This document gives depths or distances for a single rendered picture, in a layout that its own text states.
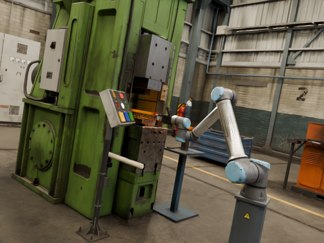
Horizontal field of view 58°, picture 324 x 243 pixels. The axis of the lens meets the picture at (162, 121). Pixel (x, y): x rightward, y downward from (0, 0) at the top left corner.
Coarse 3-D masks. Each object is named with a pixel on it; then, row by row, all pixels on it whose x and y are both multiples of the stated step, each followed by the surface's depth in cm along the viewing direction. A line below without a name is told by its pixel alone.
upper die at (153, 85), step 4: (136, 80) 281; (140, 80) 278; (144, 80) 275; (148, 80) 271; (152, 80) 276; (136, 84) 280; (140, 84) 277; (144, 84) 274; (148, 84) 272; (152, 84) 277; (156, 84) 281; (160, 84) 285; (144, 88) 280; (148, 88) 273; (152, 88) 278; (156, 88) 282; (160, 88) 286
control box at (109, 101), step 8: (104, 96) 215; (112, 96) 217; (120, 96) 232; (104, 104) 215; (112, 104) 214; (120, 104) 226; (128, 104) 245; (112, 112) 214; (112, 120) 214; (120, 120) 215
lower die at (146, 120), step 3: (135, 117) 281; (138, 117) 283; (141, 117) 281; (144, 117) 285; (147, 117) 283; (135, 120) 279; (138, 120) 277; (141, 120) 274; (144, 120) 276; (147, 120) 280; (150, 120) 283; (153, 120) 287; (144, 123) 277; (147, 123) 280; (150, 123) 284; (153, 123) 288
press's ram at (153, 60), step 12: (144, 36) 271; (156, 36) 269; (144, 48) 270; (156, 48) 272; (168, 48) 285; (144, 60) 269; (156, 60) 275; (168, 60) 289; (144, 72) 268; (156, 72) 278
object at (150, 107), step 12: (180, 0) 309; (180, 12) 312; (180, 24) 317; (168, 36) 304; (180, 36) 321; (168, 72) 314; (168, 84) 318; (144, 96) 321; (156, 96) 310; (168, 96) 323; (144, 108) 320; (156, 108) 310
